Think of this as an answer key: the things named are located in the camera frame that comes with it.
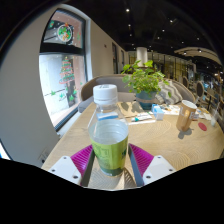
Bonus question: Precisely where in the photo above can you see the clear drinking glass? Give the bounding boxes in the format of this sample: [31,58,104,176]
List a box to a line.
[210,109,221,128]

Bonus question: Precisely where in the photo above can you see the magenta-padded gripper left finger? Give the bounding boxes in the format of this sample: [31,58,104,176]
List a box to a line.
[47,143,98,188]

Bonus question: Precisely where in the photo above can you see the striped cushion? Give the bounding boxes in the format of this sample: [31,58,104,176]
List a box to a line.
[155,79,184,105]

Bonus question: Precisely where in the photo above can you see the white leaflet card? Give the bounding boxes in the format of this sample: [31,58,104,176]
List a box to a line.
[127,112,157,126]

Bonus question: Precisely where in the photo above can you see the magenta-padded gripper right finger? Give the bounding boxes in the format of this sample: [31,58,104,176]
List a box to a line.
[127,143,177,187]

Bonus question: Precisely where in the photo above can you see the round-back chairs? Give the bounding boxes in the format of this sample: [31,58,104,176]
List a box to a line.
[180,75,224,107]

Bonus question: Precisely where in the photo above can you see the flat round red coaster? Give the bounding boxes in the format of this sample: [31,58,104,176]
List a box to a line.
[197,121,208,132]

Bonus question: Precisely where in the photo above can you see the clear green-label water bottle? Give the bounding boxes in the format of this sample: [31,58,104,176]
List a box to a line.
[87,83,130,177]

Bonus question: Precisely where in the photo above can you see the green potted plant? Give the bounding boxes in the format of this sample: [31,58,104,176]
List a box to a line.
[120,59,171,111]

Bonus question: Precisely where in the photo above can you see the tan paper cup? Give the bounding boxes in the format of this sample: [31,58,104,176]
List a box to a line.
[175,99,198,133]

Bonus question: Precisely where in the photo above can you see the window with festive stickers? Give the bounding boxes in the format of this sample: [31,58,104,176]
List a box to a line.
[38,8,88,132]

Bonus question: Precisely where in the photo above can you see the printed paper sheets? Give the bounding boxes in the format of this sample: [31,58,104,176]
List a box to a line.
[162,104,182,117]

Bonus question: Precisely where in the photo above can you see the small blue box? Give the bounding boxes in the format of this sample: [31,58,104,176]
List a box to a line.
[151,103,166,121]

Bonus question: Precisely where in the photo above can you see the grey curved sofa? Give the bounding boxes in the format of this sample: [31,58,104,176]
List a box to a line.
[77,74,196,114]

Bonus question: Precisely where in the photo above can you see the ceiling spot lights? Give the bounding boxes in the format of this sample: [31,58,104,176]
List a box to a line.
[123,7,205,55]

